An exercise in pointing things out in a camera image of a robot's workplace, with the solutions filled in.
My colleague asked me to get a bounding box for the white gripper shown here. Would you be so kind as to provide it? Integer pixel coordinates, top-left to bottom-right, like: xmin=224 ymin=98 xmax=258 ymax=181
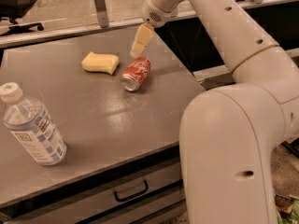
xmin=130 ymin=0 xmax=178 ymax=58

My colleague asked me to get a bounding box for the yellow sponge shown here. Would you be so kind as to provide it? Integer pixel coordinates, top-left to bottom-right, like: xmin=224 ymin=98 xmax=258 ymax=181
xmin=81 ymin=52 xmax=120 ymax=75

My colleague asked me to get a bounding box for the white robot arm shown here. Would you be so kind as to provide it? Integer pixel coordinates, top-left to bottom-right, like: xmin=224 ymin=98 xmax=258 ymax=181
xmin=142 ymin=0 xmax=299 ymax=224

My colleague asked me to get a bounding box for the clear plastic water bottle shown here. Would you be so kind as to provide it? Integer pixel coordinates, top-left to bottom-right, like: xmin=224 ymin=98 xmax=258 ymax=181
xmin=0 ymin=82 xmax=67 ymax=165

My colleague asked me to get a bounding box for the red soda can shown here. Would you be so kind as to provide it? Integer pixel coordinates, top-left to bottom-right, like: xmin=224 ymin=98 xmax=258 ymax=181
xmin=120 ymin=57 xmax=151 ymax=91

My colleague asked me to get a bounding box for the black office chair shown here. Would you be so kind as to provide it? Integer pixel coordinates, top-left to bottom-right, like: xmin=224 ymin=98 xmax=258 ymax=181
xmin=0 ymin=0 xmax=44 ymax=36

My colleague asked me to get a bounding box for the grey drawer cabinet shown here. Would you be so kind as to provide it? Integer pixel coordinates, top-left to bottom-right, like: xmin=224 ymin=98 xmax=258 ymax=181
xmin=0 ymin=28 xmax=202 ymax=224

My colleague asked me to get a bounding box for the basket of snack bags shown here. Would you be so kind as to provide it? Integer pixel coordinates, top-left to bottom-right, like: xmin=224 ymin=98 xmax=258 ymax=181
xmin=275 ymin=195 xmax=299 ymax=224

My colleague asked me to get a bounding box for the metal railing post left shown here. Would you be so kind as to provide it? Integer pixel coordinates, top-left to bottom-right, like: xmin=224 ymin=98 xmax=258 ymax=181
xmin=93 ymin=0 xmax=109 ymax=28

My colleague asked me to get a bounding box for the black drawer handle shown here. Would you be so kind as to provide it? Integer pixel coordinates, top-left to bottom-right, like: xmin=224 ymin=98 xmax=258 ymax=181
xmin=113 ymin=180 xmax=149 ymax=203

